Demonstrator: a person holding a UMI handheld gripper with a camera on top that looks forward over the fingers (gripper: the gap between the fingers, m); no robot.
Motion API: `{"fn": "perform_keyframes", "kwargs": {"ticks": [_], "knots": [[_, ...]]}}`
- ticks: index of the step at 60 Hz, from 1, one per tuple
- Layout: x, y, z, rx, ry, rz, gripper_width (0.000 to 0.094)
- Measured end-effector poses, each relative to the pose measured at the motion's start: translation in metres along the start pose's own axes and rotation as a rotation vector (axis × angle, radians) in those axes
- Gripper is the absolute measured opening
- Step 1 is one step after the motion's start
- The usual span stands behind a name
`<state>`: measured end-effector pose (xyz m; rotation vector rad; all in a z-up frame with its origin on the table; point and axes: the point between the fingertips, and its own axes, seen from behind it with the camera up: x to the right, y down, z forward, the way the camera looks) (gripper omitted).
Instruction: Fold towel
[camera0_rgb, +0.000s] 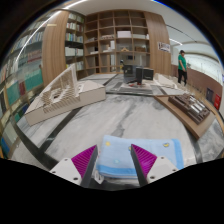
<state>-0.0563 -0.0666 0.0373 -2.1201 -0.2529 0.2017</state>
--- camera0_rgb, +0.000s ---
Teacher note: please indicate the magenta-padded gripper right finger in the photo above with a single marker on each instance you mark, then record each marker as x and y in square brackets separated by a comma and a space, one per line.
[145, 159]

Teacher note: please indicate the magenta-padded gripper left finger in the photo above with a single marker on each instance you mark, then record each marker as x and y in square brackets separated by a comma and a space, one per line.
[85, 160]

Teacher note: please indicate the light blue towel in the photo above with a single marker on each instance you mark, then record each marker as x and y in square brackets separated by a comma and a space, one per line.
[115, 156]

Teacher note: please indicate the wooden model base board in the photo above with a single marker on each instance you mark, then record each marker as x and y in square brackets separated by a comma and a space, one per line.
[186, 123]

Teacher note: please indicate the dark brown architectural model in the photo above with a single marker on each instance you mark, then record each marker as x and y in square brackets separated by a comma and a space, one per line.
[190, 106]

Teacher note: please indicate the small white architectural model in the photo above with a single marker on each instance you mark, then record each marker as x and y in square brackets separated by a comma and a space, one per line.
[165, 81]

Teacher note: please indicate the red bin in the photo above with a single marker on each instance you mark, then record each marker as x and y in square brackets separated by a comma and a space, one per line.
[217, 101]

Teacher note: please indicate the person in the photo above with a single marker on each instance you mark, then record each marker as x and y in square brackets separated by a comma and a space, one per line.
[182, 65]

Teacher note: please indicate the glass-fronted bookshelf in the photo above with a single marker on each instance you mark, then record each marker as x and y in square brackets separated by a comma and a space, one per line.
[23, 76]

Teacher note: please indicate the wooden shelf unit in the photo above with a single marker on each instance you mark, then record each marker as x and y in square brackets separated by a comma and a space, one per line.
[55, 46]

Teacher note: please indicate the wall poster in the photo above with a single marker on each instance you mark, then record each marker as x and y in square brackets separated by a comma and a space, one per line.
[164, 47]

